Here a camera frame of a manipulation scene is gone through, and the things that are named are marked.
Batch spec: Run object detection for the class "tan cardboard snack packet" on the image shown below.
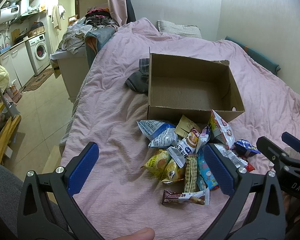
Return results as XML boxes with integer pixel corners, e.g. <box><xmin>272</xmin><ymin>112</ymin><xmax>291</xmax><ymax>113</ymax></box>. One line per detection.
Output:
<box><xmin>174</xmin><ymin>115</ymin><xmax>202</xmax><ymax>138</ymax></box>

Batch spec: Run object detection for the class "checkered beige snack bar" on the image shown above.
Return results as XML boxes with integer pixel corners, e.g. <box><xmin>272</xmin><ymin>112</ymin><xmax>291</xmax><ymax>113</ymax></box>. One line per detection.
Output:
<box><xmin>184</xmin><ymin>154</ymin><xmax>198</xmax><ymax>193</ymax></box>

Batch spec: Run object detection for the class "blue white snack bag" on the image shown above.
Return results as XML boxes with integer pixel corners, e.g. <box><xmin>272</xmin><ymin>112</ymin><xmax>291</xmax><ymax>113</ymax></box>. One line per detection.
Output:
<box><xmin>137</xmin><ymin>120</ymin><xmax>175</xmax><ymax>141</ymax></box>
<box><xmin>148</xmin><ymin>127</ymin><xmax>178</xmax><ymax>148</ymax></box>

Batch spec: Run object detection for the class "red white snack bag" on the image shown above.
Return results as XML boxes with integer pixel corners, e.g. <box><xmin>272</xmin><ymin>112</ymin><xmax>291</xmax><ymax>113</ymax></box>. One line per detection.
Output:
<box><xmin>209</xmin><ymin>109</ymin><xmax>235</xmax><ymax>150</ymax></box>

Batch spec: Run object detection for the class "left hand thumb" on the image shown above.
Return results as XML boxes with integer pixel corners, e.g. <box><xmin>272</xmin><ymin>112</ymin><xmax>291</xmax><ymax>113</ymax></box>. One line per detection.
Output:
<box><xmin>114</xmin><ymin>228</ymin><xmax>155</xmax><ymax>240</ymax></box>

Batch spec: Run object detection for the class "white burger snack packet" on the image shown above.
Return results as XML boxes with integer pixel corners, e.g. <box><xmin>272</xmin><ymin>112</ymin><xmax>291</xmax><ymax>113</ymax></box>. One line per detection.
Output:
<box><xmin>167</xmin><ymin>128</ymin><xmax>200</xmax><ymax>168</ymax></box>

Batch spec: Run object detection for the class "pink bed duvet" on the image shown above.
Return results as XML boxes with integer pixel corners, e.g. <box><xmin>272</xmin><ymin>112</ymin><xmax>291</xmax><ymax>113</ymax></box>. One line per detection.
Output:
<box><xmin>61</xmin><ymin>18</ymin><xmax>300</xmax><ymax>239</ymax></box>

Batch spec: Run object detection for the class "white red long packet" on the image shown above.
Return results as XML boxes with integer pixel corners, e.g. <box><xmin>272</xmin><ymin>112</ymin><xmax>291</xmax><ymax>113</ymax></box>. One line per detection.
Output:
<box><xmin>214</xmin><ymin>144</ymin><xmax>255</xmax><ymax>172</ymax></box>

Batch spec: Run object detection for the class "dark blue snack packet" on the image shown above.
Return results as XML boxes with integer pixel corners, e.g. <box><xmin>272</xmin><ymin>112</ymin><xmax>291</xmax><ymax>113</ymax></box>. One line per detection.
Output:
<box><xmin>234</xmin><ymin>139</ymin><xmax>261</xmax><ymax>158</ymax></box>

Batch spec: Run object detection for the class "white washing machine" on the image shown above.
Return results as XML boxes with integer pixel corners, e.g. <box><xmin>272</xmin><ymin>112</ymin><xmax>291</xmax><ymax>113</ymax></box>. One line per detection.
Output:
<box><xmin>25</xmin><ymin>33</ymin><xmax>49</xmax><ymax>76</ymax></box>

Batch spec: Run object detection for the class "wooden chair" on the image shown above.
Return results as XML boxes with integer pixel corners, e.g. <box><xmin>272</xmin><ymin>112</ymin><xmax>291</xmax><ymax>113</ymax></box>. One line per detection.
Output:
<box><xmin>0</xmin><ymin>102</ymin><xmax>21</xmax><ymax>164</ymax></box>

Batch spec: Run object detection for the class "white kitchen cabinet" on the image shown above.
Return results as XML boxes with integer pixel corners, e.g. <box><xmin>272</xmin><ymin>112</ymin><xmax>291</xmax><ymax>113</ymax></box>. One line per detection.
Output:
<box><xmin>0</xmin><ymin>42</ymin><xmax>34</xmax><ymax>89</ymax></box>

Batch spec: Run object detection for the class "brown cardboard box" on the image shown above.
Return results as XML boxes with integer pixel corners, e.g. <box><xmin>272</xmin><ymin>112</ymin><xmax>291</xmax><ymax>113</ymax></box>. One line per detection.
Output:
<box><xmin>147</xmin><ymin>53</ymin><xmax>245</xmax><ymax>124</ymax></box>

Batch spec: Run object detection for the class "brown white wafer packet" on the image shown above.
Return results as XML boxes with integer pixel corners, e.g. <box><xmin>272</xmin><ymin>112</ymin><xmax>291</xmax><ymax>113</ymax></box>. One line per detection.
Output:
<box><xmin>161</xmin><ymin>189</ymin><xmax>210</xmax><ymax>205</ymax></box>

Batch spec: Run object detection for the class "brown door mat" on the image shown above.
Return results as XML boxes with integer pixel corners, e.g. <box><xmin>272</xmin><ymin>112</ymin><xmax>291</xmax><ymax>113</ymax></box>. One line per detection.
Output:
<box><xmin>23</xmin><ymin>68</ymin><xmax>53</xmax><ymax>92</ymax></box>

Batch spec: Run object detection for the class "pile of clothes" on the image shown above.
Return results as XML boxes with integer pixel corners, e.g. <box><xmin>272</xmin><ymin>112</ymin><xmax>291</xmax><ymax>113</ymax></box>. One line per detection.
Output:
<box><xmin>57</xmin><ymin>8</ymin><xmax>119</xmax><ymax>54</ymax></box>

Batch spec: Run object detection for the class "white water heater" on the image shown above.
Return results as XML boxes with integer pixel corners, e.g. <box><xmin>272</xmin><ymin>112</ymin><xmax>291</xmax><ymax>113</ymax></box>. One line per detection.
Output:
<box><xmin>0</xmin><ymin>4</ymin><xmax>20</xmax><ymax>25</ymax></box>

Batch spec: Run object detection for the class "yellow snack packet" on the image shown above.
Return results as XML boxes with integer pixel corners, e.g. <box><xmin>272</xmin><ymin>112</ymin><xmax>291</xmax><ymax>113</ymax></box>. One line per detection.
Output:
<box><xmin>140</xmin><ymin>149</ymin><xmax>171</xmax><ymax>179</ymax></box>
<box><xmin>161</xmin><ymin>159</ymin><xmax>185</xmax><ymax>184</ymax></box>

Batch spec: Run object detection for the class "grey dark garment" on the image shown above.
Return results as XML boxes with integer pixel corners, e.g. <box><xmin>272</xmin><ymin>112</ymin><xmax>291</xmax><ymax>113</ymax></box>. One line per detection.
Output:
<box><xmin>126</xmin><ymin>58</ymin><xmax>149</xmax><ymax>95</ymax></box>

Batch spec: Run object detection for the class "beige bedside cabinet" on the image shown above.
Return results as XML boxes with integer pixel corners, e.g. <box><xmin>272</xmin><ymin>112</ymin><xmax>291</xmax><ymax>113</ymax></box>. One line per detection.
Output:
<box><xmin>50</xmin><ymin>47</ymin><xmax>89</xmax><ymax>103</ymax></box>

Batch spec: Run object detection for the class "pink hanging sheet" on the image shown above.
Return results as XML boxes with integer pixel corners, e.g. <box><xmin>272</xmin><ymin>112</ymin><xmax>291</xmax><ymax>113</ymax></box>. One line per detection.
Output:
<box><xmin>108</xmin><ymin>0</ymin><xmax>128</xmax><ymax>27</ymax></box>

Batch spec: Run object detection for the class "light blue cartoon packet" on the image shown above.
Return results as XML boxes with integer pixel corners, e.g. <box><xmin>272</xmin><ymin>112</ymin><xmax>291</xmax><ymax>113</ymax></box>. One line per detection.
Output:
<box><xmin>197</xmin><ymin>148</ymin><xmax>219</xmax><ymax>190</ymax></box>

